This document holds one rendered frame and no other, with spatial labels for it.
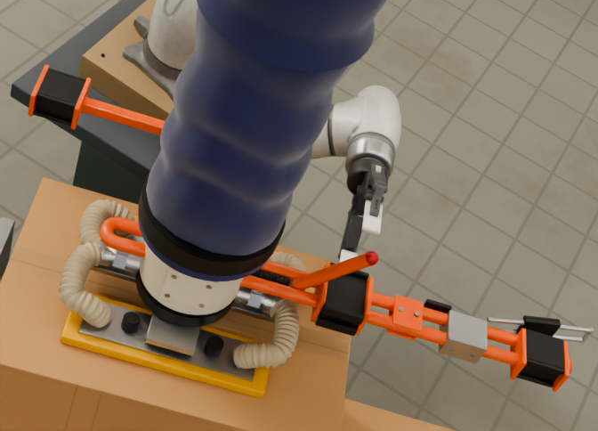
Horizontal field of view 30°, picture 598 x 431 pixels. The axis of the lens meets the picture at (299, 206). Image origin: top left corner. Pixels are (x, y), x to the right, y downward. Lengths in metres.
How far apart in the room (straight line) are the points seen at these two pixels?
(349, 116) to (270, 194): 0.58
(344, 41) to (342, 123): 0.73
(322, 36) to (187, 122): 0.27
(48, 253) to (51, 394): 0.25
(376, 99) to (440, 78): 2.02
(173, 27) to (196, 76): 0.87
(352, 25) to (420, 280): 2.13
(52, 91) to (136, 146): 0.47
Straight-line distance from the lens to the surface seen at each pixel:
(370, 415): 2.40
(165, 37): 2.38
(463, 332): 1.87
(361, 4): 1.33
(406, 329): 1.84
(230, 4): 1.36
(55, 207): 2.00
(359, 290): 1.84
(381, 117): 2.09
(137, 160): 2.38
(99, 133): 2.42
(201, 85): 1.47
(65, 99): 1.96
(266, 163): 1.51
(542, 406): 3.34
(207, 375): 1.82
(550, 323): 1.96
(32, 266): 1.92
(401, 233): 3.52
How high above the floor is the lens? 2.46
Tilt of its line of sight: 45 degrees down
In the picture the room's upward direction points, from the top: 24 degrees clockwise
